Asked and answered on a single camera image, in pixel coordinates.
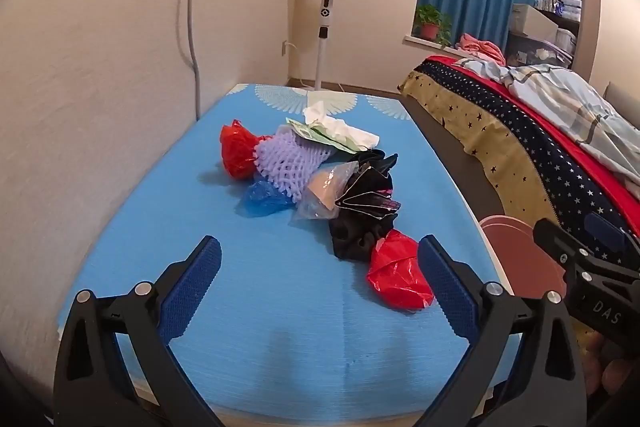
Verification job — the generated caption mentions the red plastic bag front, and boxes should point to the red plastic bag front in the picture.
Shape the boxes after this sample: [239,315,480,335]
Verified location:
[367,229,434,312]

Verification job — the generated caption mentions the person right hand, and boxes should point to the person right hand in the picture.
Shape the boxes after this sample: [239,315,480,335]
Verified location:
[582,331,632,395]

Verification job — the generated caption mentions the green white snack wrapper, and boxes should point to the green white snack wrapper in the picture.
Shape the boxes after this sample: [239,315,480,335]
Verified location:
[286,118,359,155]

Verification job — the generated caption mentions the grey wall cable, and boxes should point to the grey wall cable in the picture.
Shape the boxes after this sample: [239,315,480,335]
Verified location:
[186,0,203,120]

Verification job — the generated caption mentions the red plastic bag knotted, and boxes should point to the red plastic bag knotted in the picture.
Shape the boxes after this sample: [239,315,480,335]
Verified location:
[219,119,271,180]

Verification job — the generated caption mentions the black crab snack packet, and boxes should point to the black crab snack packet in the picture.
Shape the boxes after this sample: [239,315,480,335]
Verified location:
[335,164,401,220]

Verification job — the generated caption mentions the clear plastic bag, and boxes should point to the clear plastic bag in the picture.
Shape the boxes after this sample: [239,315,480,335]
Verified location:
[294,161,359,220]

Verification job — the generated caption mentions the white tissue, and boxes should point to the white tissue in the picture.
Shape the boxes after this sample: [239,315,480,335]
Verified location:
[303,101,380,153]

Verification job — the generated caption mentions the wooden bookshelf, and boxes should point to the wooden bookshelf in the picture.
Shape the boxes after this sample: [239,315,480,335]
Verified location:
[548,0,601,81]

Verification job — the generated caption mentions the purple foam fruit net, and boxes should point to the purple foam fruit net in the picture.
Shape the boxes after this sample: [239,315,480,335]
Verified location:
[254,126,336,204]

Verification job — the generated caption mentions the plaid light blue duvet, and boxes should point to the plaid light blue duvet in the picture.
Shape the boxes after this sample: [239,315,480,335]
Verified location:
[457,58,640,196]

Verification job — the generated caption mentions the clear plastic storage bin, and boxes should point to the clear plastic storage bin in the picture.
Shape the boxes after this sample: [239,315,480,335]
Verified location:
[504,31,573,68]

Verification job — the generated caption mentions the pink plastic trash bin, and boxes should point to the pink plastic trash bin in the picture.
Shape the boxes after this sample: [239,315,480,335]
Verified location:
[480,215,566,298]

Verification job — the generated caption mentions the blue plastic bag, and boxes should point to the blue plastic bag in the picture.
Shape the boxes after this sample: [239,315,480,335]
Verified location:
[240,180,294,217]

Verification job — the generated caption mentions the red blanket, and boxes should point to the red blanket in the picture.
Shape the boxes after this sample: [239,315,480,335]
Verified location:
[422,55,639,234]

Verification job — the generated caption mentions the black plastic bag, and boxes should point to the black plastic bag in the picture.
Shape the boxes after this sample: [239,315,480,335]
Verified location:
[329,150,399,263]

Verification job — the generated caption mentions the pink clothes on sill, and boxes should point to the pink clothes on sill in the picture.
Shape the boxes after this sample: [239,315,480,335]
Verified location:
[456,32,506,66]

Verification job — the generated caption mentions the beige storage box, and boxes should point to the beige storage box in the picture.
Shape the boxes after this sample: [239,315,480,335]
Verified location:
[510,3,558,42]

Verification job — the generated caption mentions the navy star bed sheet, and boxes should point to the navy star bed sheet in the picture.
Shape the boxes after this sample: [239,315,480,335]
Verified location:
[411,64,639,270]

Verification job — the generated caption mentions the grey bed headboard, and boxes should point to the grey bed headboard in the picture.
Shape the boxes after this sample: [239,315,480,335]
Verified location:
[604,82,640,128]

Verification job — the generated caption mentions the yellow star bed skirt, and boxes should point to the yellow star bed skirt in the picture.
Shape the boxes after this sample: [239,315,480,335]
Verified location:
[400,72,559,225]

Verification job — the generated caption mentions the potted green plant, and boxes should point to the potted green plant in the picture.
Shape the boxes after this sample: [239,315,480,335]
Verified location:
[413,4,451,48]

